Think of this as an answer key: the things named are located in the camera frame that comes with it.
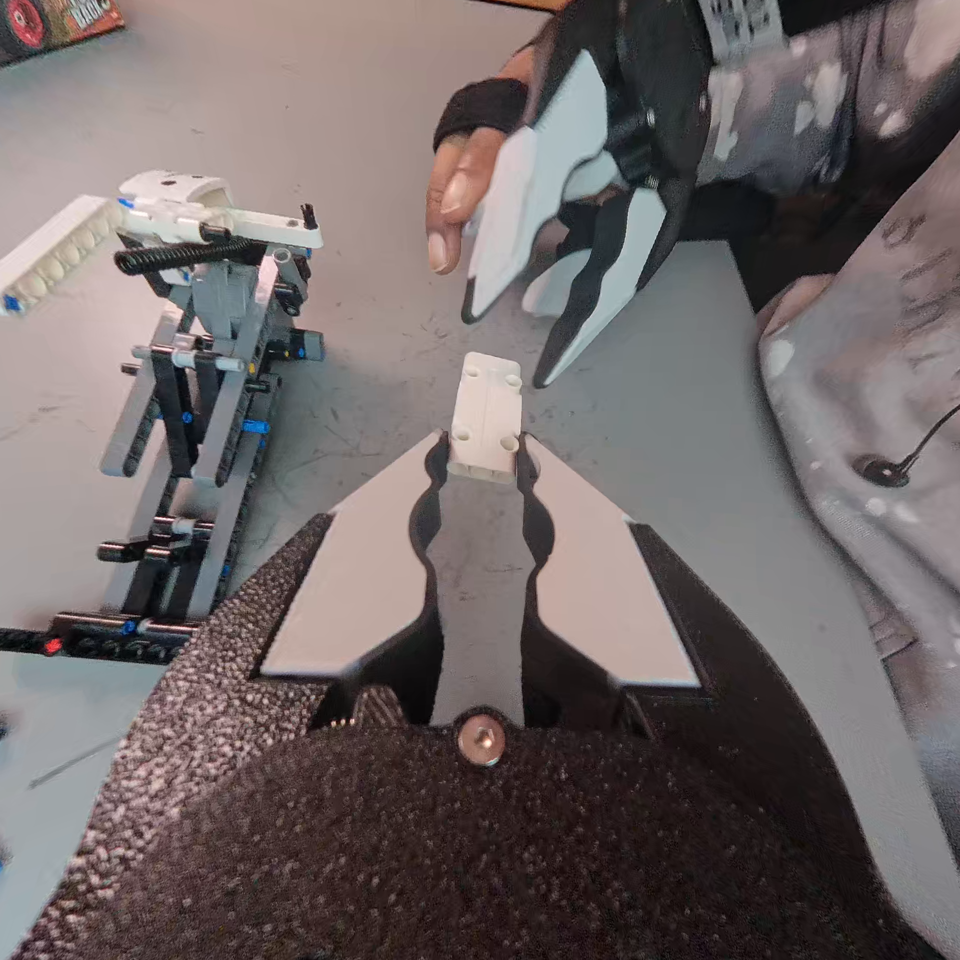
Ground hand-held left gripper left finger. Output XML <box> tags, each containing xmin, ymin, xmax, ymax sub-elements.
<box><xmin>260</xmin><ymin>431</ymin><xmax>451</xmax><ymax>729</ymax></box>

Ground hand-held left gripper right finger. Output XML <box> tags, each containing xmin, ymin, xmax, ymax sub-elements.
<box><xmin>516</xmin><ymin>433</ymin><xmax>702</xmax><ymax>732</ymax></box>

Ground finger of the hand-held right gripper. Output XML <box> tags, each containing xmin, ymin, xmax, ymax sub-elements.
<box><xmin>532</xmin><ymin>183</ymin><xmax>670</xmax><ymax>391</ymax></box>
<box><xmin>459</xmin><ymin>48</ymin><xmax>627</xmax><ymax>326</ymax></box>

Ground white beam brick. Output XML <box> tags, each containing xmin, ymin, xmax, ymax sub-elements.
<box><xmin>447</xmin><ymin>351</ymin><xmax>524</xmax><ymax>481</ymax></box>

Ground partly built toy truck chassis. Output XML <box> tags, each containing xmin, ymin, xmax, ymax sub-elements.
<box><xmin>0</xmin><ymin>168</ymin><xmax>325</xmax><ymax>665</ymax></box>

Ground person's right hand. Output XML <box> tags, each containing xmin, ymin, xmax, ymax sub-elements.
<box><xmin>425</xmin><ymin>126</ymin><xmax>513</xmax><ymax>276</ymax></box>

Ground toy truck set box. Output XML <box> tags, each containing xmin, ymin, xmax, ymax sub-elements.
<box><xmin>0</xmin><ymin>0</ymin><xmax>127</xmax><ymax>69</ymax></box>

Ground black cord with round tip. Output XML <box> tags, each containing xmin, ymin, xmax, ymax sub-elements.
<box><xmin>851</xmin><ymin>405</ymin><xmax>960</xmax><ymax>489</ymax></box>

